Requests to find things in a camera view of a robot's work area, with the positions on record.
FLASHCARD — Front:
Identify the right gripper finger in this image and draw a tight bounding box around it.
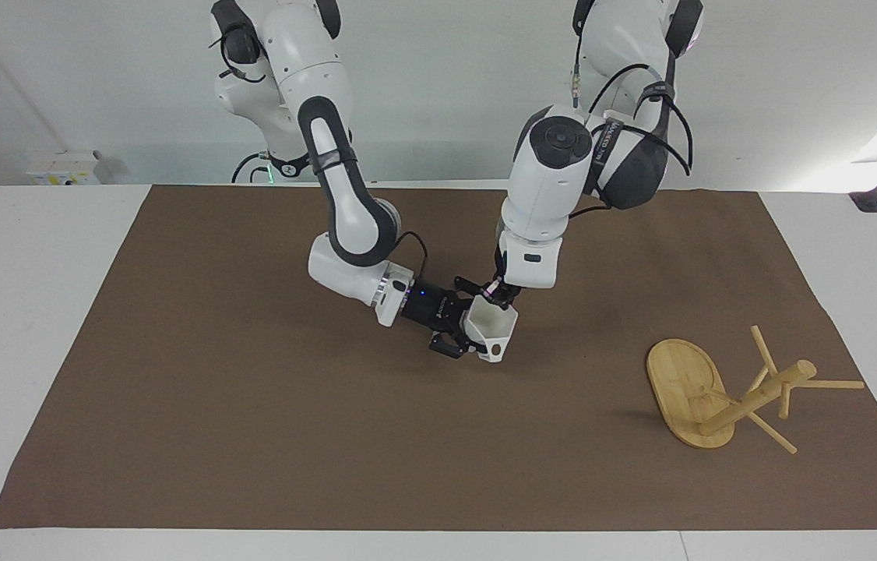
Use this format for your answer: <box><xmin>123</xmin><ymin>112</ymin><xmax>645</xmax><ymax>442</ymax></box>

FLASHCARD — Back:
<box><xmin>428</xmin><ymin>326</ymin><xmax>480</xmax><ymax>361</ymax></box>

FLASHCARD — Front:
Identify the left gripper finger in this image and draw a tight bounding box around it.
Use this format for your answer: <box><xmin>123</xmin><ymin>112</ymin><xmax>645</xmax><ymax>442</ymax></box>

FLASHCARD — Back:
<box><xmin>453</xmin><ymin>276</ymin><xmax>488</xmax><ymax>306</ymax></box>

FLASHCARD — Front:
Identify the black cable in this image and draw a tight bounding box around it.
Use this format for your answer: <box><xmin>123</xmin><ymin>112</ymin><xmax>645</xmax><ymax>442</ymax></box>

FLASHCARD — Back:
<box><xmin>208</xmin><ymin>30</ymin><xmax>269</xmax><ymax>85</ymax></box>
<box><xmin>394</xmin><ymin>231</ymin><xmax>430</xmax><ymax>285</ymax></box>
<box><xmin>586</xmin><ymin>63</ymin><xmax>695</xmax><ymax>177</ymax></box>
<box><xmin>231</xmin><ymin>151</ymin><xmax>273</xmax><ymax>185</ymax></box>

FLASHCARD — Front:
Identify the white box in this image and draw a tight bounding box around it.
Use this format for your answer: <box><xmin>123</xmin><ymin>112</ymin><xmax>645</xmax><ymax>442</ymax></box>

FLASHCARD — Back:
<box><xmin>25</xmin><ymin>150</ymin><xmax>109</xmax><ymax>186</ymax></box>

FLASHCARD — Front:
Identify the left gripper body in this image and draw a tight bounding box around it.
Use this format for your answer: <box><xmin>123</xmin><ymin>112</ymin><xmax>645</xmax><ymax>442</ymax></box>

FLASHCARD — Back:
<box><xmin>484</xmin><ymin>279</ymin><xmax>523</xmax><ymax>310</ymax></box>

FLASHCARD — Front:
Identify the wooden cup rack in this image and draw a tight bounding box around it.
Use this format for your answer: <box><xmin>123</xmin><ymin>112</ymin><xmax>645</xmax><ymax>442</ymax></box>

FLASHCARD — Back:
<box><xmin>646</xmin><ymin>324</ymin><xmax>866</xmax><ymax>456</ymax></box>

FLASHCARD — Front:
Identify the white cup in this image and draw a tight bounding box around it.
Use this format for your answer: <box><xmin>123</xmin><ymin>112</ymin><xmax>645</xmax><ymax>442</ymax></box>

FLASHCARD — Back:
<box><xmin>461</xmin><ymin>302</ymin><xmax>520</xmax><ymax>365</ymax></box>

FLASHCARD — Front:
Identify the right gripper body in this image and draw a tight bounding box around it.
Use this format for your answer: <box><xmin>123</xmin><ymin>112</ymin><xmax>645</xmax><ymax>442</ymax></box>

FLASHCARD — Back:
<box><xmin>400</xmin><ymin>278</ymin><xmax>465</xmax><ymax>333</ymax></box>

